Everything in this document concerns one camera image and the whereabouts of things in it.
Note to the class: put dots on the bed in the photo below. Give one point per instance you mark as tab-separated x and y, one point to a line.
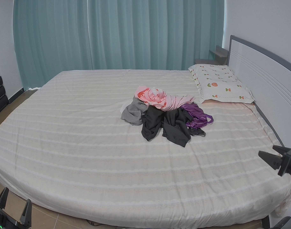
88	151

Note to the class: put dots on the white garment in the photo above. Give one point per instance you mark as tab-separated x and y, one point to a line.
123	108

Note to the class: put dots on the purple garment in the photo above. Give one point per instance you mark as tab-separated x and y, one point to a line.
195	114

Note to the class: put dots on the pink garment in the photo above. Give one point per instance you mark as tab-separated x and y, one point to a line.
157	99

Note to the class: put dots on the blue-green curtain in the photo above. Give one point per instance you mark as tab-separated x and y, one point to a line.
155	27
52	32

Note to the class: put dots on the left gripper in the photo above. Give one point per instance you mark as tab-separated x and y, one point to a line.
7	223

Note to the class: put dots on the grey bedside table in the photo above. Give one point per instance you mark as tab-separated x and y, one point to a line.
219	54

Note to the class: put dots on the black T-shirt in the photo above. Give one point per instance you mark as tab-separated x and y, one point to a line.
174	127

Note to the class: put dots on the dark grey lace garment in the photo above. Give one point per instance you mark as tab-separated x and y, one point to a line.
198	132

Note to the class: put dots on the white printed pillow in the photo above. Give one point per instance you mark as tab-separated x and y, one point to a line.
219	82

